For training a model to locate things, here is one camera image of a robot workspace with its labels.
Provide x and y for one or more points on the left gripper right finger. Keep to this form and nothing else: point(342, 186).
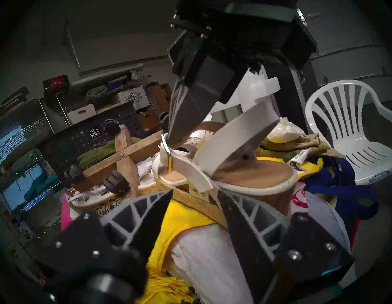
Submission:
point(260, 242)

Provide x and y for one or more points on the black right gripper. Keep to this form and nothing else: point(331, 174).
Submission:
point(239, 33)

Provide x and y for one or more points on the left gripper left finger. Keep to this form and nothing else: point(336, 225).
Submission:
point(137, 226)

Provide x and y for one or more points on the open brown cardboard box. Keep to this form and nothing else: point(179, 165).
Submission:
point(160, 96)

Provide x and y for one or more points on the yellow terry towel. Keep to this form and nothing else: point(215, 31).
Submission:
point(180, 217)

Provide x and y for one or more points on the white printed round tote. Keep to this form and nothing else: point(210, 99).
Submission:
point(92, 196)

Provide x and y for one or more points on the white red-logo plastic bag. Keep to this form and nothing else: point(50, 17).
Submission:
point(208, 263)

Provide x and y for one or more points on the small white Gildan carton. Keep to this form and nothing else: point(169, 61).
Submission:
point(133, 98)

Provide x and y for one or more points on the wooden cross caster dolly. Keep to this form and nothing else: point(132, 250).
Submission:
point(125, 156)

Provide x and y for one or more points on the pink pillow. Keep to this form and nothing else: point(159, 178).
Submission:
point(65, 211)

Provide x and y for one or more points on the white foam packing block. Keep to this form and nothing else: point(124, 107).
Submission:
point(257, 85)

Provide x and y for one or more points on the green knit glove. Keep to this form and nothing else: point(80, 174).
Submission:
point(98, 153)

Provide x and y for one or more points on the blue fabric bag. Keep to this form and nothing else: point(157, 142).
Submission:
point(343, 190)

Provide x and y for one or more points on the white crumpled cloth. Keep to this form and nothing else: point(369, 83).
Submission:
point(286, 131)

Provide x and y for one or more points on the white storage box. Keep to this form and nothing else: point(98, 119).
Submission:
point(81, 114)

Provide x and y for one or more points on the black flight case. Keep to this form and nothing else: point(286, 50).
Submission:
point(291, 98)

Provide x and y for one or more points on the teal cushion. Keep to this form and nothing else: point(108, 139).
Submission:
point(39, 184)

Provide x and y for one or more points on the black mesh basket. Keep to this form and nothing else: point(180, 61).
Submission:
point(73, 138)

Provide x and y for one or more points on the beige green-tipped work glove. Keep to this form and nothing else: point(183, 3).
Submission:
point(309, 142)

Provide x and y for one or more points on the window with blinds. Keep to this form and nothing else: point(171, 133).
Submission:
point(18, 190)

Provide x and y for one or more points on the white plastic chair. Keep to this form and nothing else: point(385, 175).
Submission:
point(352, 147)

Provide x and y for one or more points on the red snowman box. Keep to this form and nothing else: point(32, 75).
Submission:
point(56, 82)

